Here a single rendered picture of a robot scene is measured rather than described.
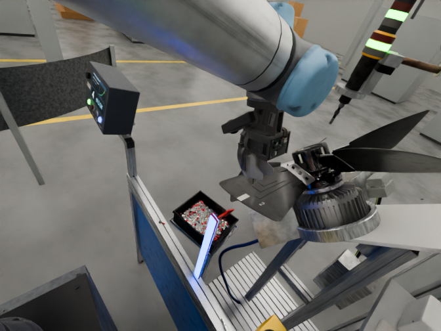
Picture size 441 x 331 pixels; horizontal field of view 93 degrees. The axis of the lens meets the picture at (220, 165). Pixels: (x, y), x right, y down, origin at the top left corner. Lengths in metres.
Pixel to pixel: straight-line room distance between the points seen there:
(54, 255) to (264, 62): 1.84
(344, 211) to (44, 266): 1.77
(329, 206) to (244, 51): 0.61
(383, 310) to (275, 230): 0.47
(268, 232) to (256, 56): 0.66
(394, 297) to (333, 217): 0.46
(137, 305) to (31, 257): 0.79
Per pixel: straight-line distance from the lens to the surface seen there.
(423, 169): 0.66
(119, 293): 1.70
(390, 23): 0.59
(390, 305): 1.08
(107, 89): 0.87
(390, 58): 0.60
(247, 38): 0.19
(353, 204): 0.76
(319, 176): 0.77
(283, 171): 0.70
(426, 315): 1.00
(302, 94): 0.25
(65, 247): 1.92
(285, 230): 0.80
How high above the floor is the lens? 1.59
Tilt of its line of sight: 40 degrees down
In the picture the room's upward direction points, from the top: 15 degrees clockwise
